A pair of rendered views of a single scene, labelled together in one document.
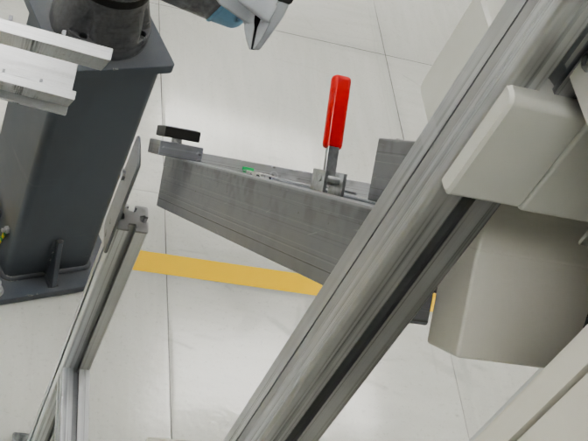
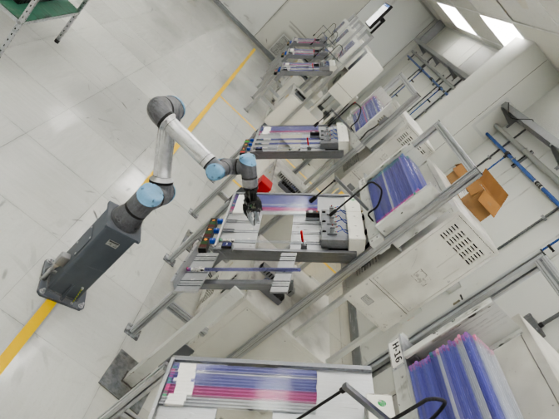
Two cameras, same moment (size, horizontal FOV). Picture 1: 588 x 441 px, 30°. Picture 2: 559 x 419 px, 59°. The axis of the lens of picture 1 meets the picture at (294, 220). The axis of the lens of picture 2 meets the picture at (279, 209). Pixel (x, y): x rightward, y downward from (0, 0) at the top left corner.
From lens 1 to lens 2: 2.32 m
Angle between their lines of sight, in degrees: 67
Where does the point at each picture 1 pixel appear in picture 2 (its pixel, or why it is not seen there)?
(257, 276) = not seen: hidden behind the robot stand
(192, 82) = (12, 192)
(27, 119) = (103, 257)
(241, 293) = not seen: hidden behind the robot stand
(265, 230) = (299, 258)
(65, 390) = (175, 308)
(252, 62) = (11, 169)
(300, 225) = (316, 256)
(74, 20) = (135, 227)
